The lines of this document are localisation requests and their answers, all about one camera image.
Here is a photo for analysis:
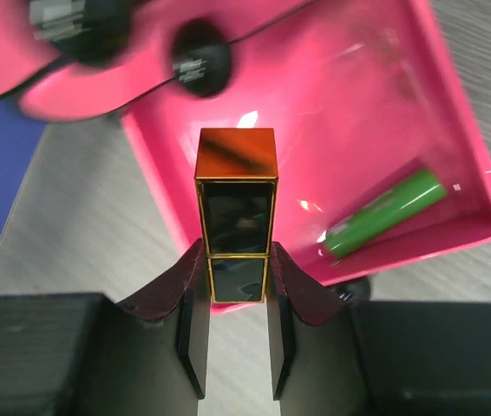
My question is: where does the black gold lipstick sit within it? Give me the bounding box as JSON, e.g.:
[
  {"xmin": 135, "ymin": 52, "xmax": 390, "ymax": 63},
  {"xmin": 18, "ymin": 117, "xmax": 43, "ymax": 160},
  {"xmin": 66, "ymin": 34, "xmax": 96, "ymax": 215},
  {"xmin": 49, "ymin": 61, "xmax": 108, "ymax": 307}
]
[{"xmin": 194, "ymin": 127, "xmax": 278, "ymax": 304}]

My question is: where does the pink drawer front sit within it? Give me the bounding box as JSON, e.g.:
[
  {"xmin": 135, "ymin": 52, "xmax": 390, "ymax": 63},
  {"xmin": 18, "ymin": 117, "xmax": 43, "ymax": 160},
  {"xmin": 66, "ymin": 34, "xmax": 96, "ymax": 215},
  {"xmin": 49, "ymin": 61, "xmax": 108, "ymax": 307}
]
[{"xmin": 119, "ymin": 0, "xmax": 491, "ymax": 315}]

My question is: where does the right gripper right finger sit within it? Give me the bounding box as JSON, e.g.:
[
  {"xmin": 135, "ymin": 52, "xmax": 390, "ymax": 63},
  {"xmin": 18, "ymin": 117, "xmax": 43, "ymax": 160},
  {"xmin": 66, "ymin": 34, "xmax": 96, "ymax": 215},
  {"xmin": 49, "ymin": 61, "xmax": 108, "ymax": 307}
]
[{"xmin": 266, "ymin": 244, "xmax": 491, "ymax": 415}]

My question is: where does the green lipstick tube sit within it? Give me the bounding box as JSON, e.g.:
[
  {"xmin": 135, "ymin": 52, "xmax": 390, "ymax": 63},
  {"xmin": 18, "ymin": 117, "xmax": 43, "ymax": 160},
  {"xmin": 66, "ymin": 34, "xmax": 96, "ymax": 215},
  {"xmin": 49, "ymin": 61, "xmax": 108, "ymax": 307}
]
[{"xmin": 324, "ymin": 168, "xmax": 447, "ymax": 258}]

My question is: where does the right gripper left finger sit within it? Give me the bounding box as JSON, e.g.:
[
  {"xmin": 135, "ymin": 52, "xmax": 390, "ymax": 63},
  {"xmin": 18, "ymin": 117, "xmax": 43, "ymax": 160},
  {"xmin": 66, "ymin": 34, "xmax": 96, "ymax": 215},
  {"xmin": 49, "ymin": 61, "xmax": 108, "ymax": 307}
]
[{"xmin": 0, "ymin": 241, "xmax": 209, "ymax": 415}]

